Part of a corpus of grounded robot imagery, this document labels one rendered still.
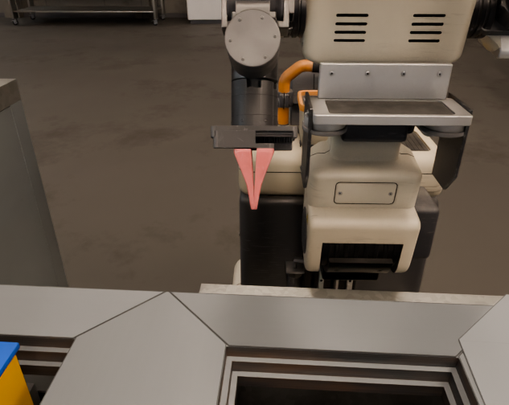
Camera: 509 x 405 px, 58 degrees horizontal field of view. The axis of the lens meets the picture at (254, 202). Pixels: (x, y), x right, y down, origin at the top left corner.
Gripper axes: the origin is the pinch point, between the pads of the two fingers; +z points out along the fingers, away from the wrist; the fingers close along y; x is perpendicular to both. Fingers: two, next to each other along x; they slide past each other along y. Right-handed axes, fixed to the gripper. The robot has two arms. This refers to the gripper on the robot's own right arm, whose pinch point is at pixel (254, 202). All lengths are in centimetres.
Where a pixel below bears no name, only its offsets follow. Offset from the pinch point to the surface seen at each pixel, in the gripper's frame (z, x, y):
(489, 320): 14.5, -0.5, 29.2
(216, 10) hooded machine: -308, 807, -84
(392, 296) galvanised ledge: 19.9, 31.1, 26.4
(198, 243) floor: 30, 166, -30
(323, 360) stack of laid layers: 18.2, -4.4, 8.3
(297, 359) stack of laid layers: 18.2, -4.2, 5.3
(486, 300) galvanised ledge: 20, 30, 44
